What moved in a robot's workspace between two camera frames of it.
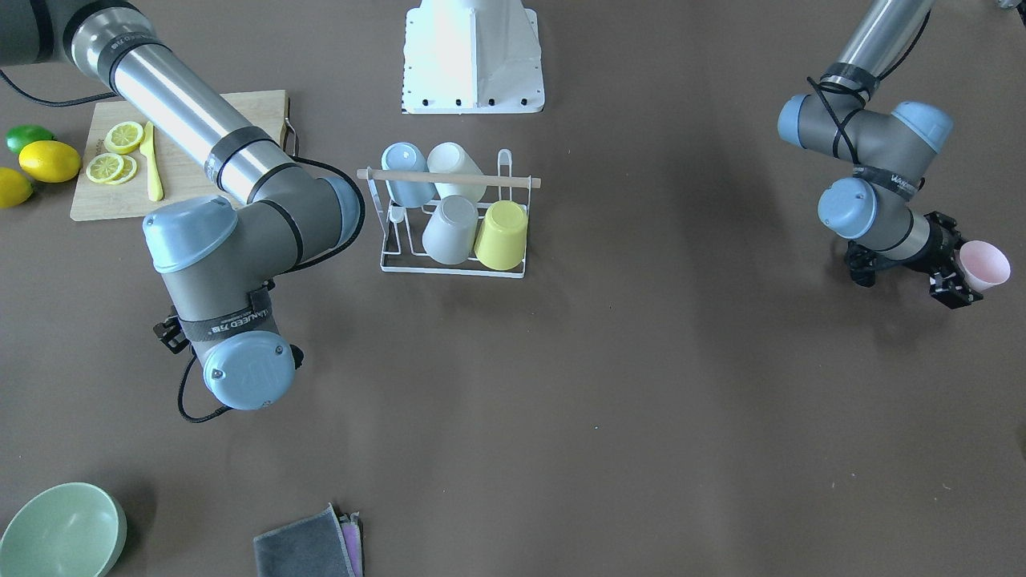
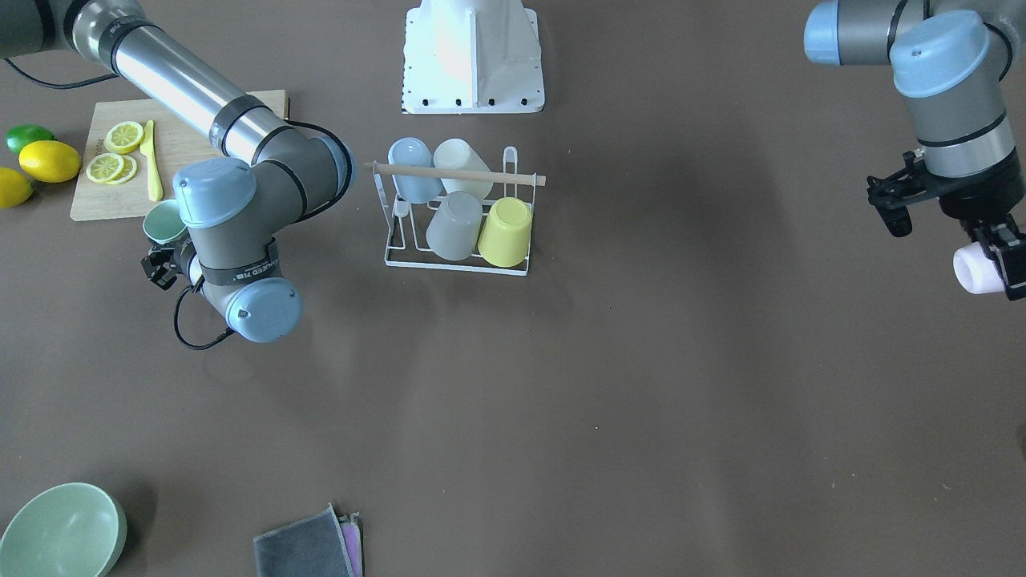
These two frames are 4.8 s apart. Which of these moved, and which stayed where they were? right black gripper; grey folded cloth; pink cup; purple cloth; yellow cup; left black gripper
Moved: right black gripper; left black gripper
Stayed: pink cup; grey folded cloth; purple cloth; yellow cup
